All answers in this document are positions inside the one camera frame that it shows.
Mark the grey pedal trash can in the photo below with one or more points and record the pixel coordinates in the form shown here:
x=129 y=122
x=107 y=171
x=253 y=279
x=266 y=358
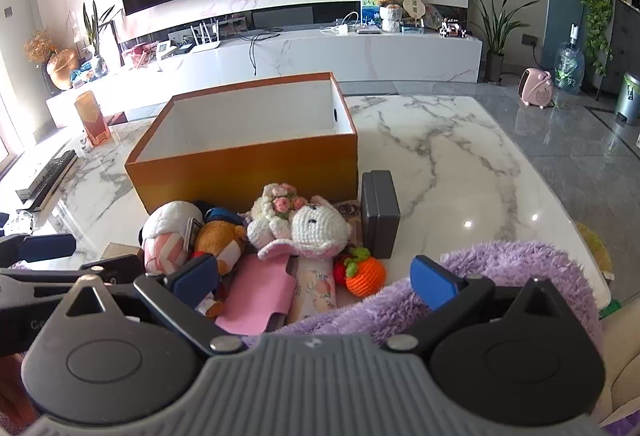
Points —
x=629 y=98

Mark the copper round vase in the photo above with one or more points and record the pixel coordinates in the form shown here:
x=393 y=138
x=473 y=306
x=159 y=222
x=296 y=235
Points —
x=62 y=68

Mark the white wrapped bouquet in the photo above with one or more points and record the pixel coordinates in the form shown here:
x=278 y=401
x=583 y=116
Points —
x=391 y=20

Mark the white wifi router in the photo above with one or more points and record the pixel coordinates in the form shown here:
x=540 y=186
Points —
x=206 y=43

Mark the round decorative fan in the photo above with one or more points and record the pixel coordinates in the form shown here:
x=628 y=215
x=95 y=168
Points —
x=414 y=11

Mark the snake plant in vase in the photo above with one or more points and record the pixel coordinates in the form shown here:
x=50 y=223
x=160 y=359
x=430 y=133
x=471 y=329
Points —
x=97 y=61

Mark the brown teddy plush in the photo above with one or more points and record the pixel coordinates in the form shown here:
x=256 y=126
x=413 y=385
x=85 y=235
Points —
x=217 y=238

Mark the dark grey cabinet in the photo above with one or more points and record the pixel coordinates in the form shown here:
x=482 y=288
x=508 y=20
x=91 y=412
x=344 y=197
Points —
x=627 y=36

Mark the small brown cardboard box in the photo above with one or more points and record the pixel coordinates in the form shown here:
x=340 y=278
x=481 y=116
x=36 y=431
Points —
x=122 y=250

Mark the blue coin purse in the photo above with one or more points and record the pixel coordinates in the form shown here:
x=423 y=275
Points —
x=220 y=215

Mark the water bottle with pump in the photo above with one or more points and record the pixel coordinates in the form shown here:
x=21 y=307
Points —
x=570 y=68

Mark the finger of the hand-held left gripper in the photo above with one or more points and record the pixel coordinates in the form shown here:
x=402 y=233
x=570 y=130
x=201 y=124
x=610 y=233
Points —
x=117 y=268
x=47 y=246

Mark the purple fuzzy garment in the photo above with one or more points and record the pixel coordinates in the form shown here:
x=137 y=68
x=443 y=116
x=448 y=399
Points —
x=525 y=266

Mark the floral fabric pouch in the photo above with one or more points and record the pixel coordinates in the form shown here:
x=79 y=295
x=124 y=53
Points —
x=316 y=291

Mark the white crocheted bunny doll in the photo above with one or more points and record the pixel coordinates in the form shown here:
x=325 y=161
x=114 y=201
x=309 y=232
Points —
x=317 y=226

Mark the dried orange flowers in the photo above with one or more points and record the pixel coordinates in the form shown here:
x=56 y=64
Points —
x=39 y=46

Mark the white marble television console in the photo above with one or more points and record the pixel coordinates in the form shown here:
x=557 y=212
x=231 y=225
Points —
x=350 y=56

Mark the grey hard case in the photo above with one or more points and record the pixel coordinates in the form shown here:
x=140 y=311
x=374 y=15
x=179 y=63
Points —
x=382 y=216

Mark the white pink striped plush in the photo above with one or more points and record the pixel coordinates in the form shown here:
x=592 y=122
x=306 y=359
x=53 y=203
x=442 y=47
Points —
x=165 y=231

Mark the long-leaf potted plant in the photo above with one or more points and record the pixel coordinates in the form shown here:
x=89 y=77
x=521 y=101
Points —
x=495 y=61

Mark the silver card box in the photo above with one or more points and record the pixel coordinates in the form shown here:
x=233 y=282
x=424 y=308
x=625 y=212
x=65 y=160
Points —
x=194 y=236

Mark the pink pouch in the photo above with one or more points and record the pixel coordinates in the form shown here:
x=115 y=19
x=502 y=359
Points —
x=255 y=296

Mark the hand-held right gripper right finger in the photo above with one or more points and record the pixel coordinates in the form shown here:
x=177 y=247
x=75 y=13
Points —
x=432 y=283

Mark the black keyboard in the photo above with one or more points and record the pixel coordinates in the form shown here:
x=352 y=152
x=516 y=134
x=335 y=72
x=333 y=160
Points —
x=47 y=178

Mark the white charger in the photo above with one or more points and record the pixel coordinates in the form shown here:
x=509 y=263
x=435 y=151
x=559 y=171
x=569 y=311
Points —
x=342 y=30

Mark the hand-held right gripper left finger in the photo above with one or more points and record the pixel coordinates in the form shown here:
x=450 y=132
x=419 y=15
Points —
x=197 y=273

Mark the orange crocheted persimmon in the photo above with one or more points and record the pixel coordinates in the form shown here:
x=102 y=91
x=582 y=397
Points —
x=367 y=277

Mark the small toy figures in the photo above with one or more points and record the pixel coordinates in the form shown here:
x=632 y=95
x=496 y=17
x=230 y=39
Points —
x=452 y=30

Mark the orange translucent gift box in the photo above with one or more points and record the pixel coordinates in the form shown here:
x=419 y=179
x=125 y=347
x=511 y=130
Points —
x=92 y=118

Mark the orange cardboard storage box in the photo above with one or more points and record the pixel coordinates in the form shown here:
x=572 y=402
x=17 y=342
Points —
x=240 y=171

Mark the blue green painted picture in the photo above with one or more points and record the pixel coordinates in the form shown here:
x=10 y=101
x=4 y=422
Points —
x=369 y=6

